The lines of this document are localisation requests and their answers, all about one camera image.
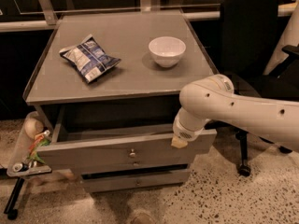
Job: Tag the grey top drawer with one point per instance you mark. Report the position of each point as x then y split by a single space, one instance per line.
85 139

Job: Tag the clear plastic side tray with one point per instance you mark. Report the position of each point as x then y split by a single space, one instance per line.
20 153

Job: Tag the black office chair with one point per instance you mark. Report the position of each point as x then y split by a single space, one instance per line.
248 37

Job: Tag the metal soda can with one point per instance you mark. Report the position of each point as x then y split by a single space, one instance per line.
19 167

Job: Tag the grey drawer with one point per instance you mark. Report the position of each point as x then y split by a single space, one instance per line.
85 139
135 167
136 181

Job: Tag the grey drawer cabinet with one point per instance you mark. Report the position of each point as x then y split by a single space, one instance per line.
136 81

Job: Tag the grey bottom drawer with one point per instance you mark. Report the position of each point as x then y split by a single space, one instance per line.
136 181

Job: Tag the metal window railing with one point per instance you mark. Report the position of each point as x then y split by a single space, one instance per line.
46 13

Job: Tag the black tray stand leg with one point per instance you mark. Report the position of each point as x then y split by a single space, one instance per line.
10 211

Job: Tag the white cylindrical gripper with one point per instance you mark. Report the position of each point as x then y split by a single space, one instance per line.
184 132

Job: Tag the green snack bag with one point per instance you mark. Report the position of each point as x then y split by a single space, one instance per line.
41 140

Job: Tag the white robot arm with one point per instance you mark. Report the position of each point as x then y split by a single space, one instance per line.
244 97

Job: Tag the beige round object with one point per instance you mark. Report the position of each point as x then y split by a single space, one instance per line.
33 127

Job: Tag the white ceramic bowl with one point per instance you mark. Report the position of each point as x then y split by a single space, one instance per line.
166 51

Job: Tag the blue white chip bag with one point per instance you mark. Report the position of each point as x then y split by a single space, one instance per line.
89 59

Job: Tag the grey middle drawer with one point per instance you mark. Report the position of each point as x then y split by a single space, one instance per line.
135 167

